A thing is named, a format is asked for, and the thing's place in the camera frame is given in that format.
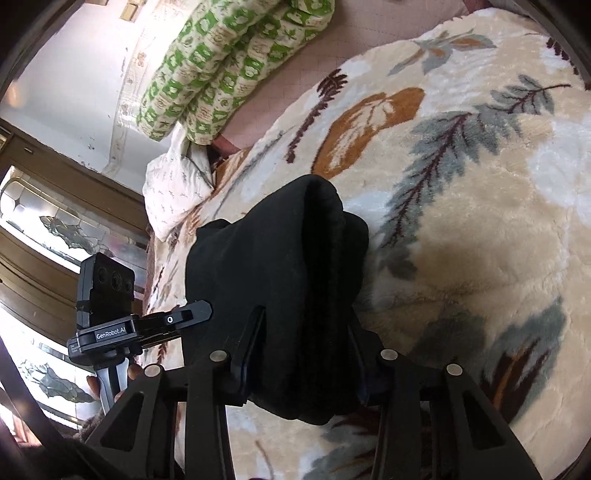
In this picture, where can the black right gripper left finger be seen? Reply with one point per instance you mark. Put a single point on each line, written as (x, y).
(171, 424)

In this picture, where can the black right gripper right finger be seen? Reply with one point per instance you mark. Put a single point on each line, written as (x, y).
(435, 423)

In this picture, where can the black pants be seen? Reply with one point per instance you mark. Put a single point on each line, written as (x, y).
(299, 255)

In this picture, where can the person's left hand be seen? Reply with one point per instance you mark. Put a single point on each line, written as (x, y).
(94, 384)

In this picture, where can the brown wooden glass-panel door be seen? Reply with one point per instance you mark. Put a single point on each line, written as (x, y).
(54, 214)

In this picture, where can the white leaf-print pillow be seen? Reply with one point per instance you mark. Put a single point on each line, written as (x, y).
(175, 183)

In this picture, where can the beige leaf-pattern plush blanket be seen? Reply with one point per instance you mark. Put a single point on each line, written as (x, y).
(467, 152)

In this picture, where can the green and cream quilt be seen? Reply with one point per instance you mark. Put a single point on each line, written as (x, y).
(220, 55)

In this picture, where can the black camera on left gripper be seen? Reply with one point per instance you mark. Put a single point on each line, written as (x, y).
(105, 291)

